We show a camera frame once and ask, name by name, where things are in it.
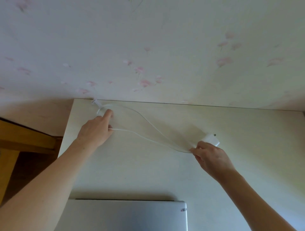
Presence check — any white charger cable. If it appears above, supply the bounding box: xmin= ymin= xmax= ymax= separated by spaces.
xmin=91 ymin=99 xmax=208 ymax=154

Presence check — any white power adapter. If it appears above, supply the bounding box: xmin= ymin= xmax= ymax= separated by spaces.
xmin=203 ymin=133 xmax=221 ymax=146

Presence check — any person's right forearm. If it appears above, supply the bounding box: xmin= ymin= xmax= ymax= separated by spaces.
xmin=218 ymin=169 xmax=297 ymax=231

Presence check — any silver closed laptop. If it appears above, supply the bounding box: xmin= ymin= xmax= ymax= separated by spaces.
xmin=54 ymin=199 xmax=188 ymax=231

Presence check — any person's left hand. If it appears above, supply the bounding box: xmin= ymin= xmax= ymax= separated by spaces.
xmin=76 ymin=109 xmax=114 ymax=149

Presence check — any wooden furniture frame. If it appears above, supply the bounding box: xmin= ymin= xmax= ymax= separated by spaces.
xmin=0 ymin=117 xmax=63 ymax=205

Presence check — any person's left forearm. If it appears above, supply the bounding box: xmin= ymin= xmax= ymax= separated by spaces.
xmin=0 ymin=139 xmax=97 ymax=231

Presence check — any person's right hand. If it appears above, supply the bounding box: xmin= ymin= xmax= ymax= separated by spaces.
xmin=190 ymin=141 xmax=237 ymax=184

